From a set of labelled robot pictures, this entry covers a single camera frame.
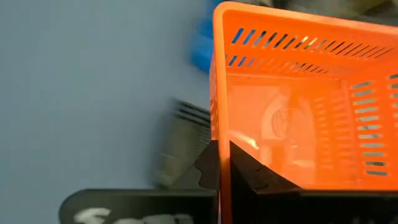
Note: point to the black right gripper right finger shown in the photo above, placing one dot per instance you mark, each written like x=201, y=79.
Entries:
x=311, y=208

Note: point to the black plastic basket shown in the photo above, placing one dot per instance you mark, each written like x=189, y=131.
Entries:
x=183, y=146

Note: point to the blue plastic basket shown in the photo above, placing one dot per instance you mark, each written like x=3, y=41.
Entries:
x=202, y=46

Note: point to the orange plastic basket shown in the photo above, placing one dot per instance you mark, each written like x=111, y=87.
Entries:
x=295, y=93

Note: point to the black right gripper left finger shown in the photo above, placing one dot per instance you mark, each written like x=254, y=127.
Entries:
x=140, y=205

